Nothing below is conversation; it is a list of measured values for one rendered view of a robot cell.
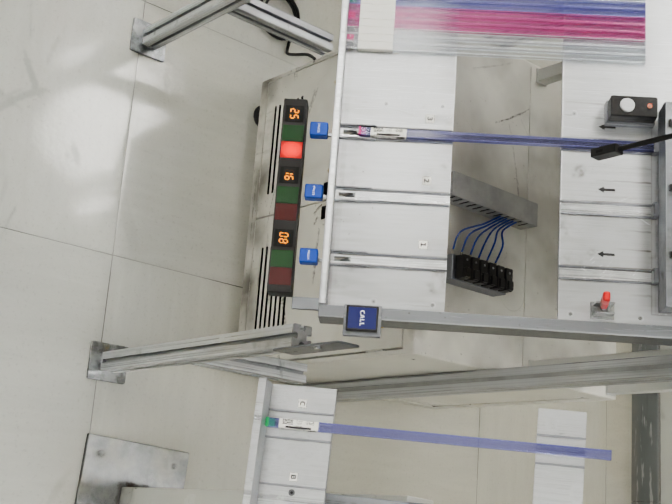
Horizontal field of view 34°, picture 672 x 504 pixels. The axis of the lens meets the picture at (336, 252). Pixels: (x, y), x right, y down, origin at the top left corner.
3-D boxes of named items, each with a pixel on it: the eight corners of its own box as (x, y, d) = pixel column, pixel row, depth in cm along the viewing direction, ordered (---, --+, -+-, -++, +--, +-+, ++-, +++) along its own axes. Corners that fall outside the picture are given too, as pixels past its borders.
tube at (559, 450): (266, 427, 164) (264, 425, 163) (268, 418, 165) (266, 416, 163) (610, 461, 156) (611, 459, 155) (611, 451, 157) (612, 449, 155)
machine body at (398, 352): (216, 373, 247) (411, 352, 202) (245, 87, 265) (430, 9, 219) (416, 410, 288) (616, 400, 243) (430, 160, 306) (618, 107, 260)
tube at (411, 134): (358, 136, 183) (358, 134, 182) (359, 128, 183) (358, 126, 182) (663, 153, 180) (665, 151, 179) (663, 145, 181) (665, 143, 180)
